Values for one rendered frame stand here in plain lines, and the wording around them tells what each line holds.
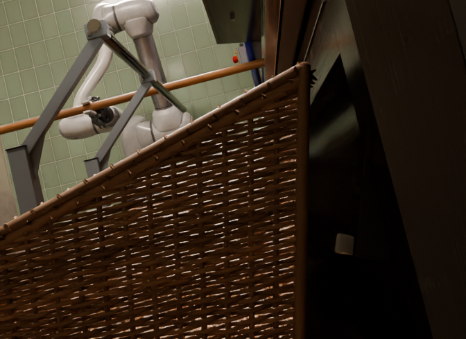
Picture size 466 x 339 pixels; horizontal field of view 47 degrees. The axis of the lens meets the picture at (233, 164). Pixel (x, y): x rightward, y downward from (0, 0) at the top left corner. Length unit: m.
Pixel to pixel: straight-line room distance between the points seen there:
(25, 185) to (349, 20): 0.88
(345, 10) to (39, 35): 3.22
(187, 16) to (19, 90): 1.13
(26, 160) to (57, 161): 2.24
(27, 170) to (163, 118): 1.62
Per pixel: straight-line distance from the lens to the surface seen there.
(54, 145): 3.44
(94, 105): 2.08
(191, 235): 0.50
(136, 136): 2.79
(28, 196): 1.18
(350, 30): 0.44
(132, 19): 2.65
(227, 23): 2.09
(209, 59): 3.29
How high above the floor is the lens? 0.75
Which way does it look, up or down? 3 degrees up
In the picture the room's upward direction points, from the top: 14 degrees counter-clockwise
